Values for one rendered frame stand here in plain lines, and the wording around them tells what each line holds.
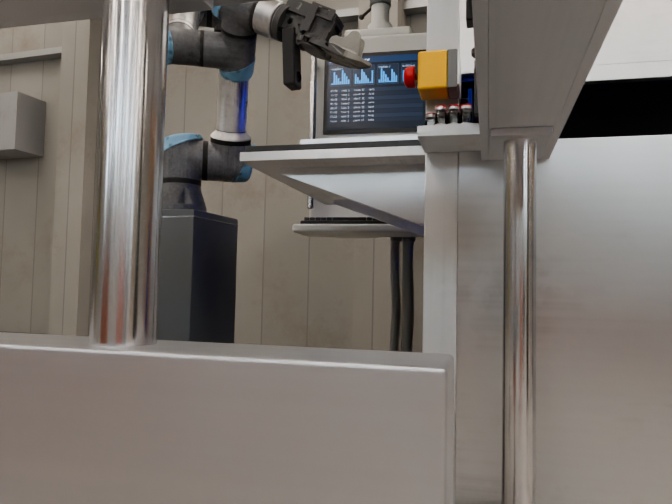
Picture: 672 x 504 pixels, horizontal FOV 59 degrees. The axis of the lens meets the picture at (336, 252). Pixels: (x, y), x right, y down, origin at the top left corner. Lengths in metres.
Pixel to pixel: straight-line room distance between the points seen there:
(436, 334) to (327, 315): 3.60
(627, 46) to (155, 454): 1.08
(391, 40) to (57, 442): 2.10
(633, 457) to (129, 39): 1.05
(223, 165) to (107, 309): 1.31
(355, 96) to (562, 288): 1.38
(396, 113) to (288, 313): 2.86
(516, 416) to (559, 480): 0.28
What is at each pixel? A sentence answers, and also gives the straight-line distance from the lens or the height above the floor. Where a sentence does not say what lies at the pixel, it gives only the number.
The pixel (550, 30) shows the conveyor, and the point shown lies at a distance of 0.63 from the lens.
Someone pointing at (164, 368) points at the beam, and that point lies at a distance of 0.43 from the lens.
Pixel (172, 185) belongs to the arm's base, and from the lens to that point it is 1.74.
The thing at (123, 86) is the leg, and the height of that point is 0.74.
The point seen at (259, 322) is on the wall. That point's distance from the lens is 4.98.
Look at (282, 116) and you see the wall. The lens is 5.09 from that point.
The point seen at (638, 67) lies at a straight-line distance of 1.27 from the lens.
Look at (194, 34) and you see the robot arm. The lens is 1.36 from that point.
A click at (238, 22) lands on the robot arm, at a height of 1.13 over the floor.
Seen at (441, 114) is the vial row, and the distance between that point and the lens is 1.12.
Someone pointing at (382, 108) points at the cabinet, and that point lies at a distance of 2.31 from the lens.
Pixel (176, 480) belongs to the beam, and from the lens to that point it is 0.44.
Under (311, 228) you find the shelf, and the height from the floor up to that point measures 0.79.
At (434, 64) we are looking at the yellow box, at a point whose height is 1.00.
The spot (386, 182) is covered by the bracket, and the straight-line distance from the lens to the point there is 1.31.
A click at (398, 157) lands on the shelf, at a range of 1.24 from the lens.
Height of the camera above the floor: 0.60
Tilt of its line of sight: 3 degrees up
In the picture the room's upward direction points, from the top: 1 degrees clockwise
